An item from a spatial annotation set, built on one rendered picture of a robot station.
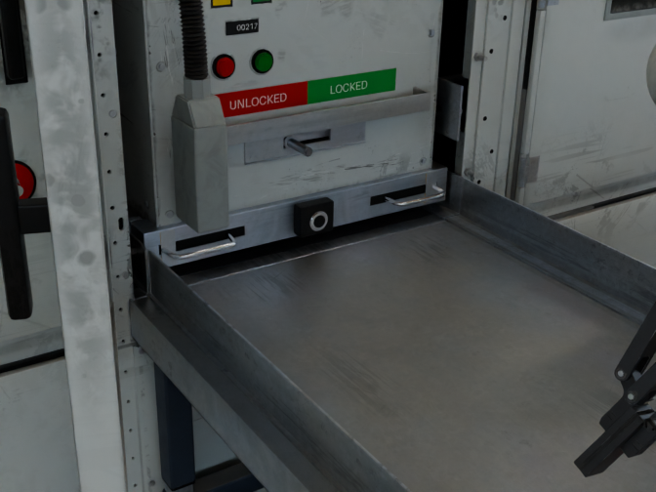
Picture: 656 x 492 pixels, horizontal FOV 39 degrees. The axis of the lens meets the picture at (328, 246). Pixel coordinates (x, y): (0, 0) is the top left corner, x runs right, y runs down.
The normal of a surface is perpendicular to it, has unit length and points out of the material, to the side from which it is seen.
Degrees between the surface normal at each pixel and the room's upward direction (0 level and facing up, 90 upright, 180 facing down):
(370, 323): 0
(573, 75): 90
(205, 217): 90
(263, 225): 90
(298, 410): 90
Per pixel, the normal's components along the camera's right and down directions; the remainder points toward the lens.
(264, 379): -0.84, 0.22
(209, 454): 0.54, 0.36
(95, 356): 0.24, 0.41
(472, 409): 0.02, -0.91
